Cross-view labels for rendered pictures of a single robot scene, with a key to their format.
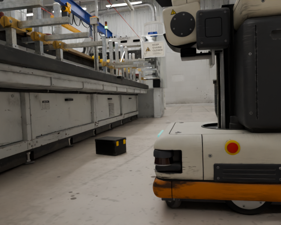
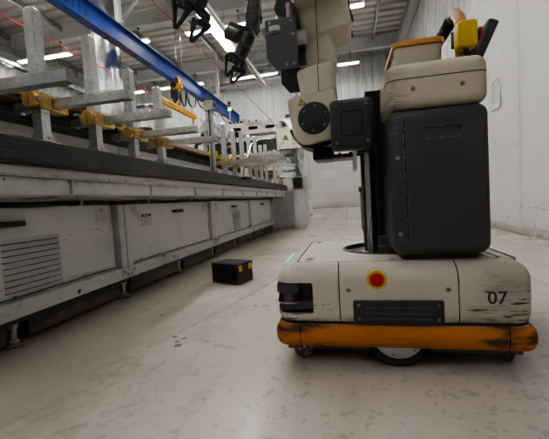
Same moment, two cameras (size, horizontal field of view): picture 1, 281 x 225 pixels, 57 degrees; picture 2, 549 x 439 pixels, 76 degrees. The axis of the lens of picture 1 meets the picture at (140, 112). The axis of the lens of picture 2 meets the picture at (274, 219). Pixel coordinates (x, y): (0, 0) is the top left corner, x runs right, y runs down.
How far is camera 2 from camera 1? 9 cm
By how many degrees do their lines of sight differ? 1
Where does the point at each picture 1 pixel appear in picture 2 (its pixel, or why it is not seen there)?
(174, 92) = (323, 192)
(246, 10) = (392, 102)
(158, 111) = (300, 219)
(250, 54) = (397, 158)
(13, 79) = (99, 191)
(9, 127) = (97, 252)
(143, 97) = (281, 202)
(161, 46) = not seen: hidden behind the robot
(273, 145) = (429, 276)
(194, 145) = (328, 277)
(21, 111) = (113, 229)
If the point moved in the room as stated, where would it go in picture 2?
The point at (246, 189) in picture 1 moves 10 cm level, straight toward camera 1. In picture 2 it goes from (396, 333) to (393, 348)
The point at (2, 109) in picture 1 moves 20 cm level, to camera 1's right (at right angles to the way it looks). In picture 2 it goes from (87, 227) to (130, 226)
